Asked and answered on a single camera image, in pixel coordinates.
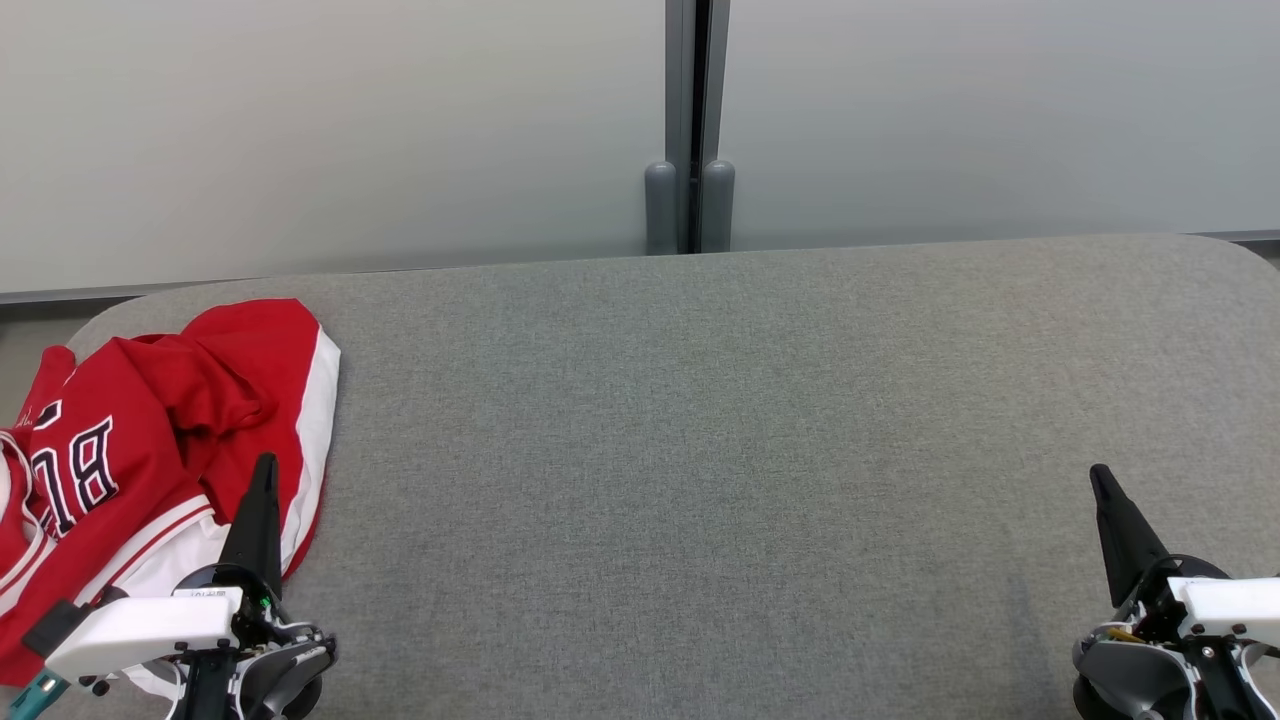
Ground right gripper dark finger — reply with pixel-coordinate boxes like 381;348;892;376
1088;463;1169;609

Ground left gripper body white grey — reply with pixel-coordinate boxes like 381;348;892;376
45;564;338;720

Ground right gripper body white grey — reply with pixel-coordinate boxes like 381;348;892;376
1072;555;1280;720

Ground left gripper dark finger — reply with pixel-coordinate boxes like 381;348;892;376
218;453;284;599

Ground red basketball jersey white sleeves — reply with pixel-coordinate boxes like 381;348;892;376
0;335;281;701

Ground teal left camera connector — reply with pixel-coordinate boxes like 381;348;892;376
5;668;71;720

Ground grey metal partition post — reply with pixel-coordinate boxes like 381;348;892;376
645;0;736;256

